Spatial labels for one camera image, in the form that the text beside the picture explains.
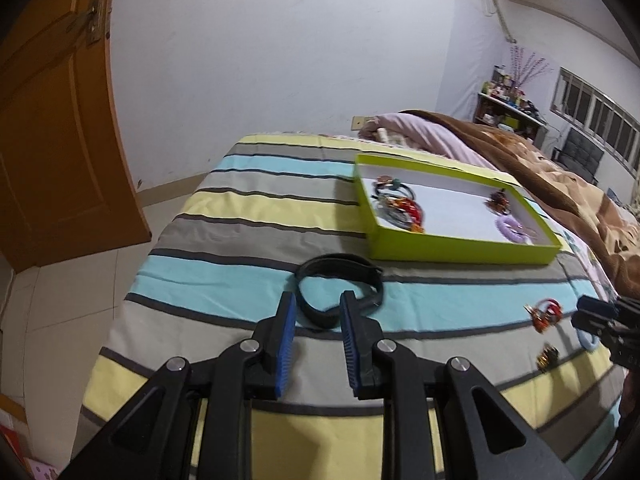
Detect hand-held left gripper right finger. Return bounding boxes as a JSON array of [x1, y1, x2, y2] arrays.
[[339, 290, 576, 480]]

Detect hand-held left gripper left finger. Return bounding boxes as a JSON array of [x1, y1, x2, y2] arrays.
[[57, 291, 298, 480]]

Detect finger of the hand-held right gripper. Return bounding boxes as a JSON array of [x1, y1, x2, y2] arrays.
[[571, 311, 615, 332], [576, 296, 620, 315]]

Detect blue spiral hair tie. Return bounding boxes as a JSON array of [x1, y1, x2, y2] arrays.
[[575, 327, 604, 351]]

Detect black hair band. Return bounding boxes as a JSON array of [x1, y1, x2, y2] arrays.
[[295, 254, 386, 331]]

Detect purple spiral hair tie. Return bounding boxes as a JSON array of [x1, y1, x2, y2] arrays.
[[494, 214, 531, 244]]

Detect green cardboard box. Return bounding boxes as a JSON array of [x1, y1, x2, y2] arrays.
[[352, 154, 563, 265]]

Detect dark beaded bracelet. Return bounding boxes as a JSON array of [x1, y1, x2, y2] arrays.
[[482, 189, 511, 214]]

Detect red gold woven bracelet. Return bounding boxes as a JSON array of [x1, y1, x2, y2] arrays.
[[387, 197, 426, 234]]

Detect black hair tie green bead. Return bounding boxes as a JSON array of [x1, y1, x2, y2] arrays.
[[372, 175, 419, 201]]

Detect black gold hair clip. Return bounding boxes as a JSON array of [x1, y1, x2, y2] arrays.
[[536, 342, 561, 372]]

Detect white floral quilt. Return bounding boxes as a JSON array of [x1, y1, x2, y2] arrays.
[[552, 220, 619, 306]]

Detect brown patterned blanket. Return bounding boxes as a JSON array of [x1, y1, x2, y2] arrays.
[[400, 109, 640, 302]]

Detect striped bed sheet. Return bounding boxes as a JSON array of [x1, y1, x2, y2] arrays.
[[82, 132, 631, 480]]

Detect black chair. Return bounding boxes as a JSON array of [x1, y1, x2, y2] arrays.
[[552, 127, 606, 186]]

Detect barred window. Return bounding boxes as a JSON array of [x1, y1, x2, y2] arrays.
[[550, 66, 640, 181]]

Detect cluttered wooden shelf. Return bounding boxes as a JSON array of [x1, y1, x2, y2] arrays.
[[472, 91, 549, 144]]

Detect pink pillow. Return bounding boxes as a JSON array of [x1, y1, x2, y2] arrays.
[[367, 112, 481, 167]]

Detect row of bottles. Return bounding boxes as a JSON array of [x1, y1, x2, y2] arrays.
[[482, 65, 539, 111]]

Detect purple flower branches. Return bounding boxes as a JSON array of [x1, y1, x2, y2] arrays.
[[507, 45, 551, 86]]

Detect pink patterned box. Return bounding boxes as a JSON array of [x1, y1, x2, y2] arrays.
[[22, 455, 63, 480]]

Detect wooden door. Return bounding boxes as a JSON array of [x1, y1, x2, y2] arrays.
[[0, 0, 153, 273]]

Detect brass door lock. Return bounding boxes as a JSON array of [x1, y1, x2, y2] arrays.
[[70, 0, 112, 49]]

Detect red knotted cord bracelet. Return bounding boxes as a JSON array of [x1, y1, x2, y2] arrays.
[[524, 297, 566, 334]]

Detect white wall pipe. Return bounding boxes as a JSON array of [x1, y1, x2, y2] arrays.
[[482, 0, 519, 46]]

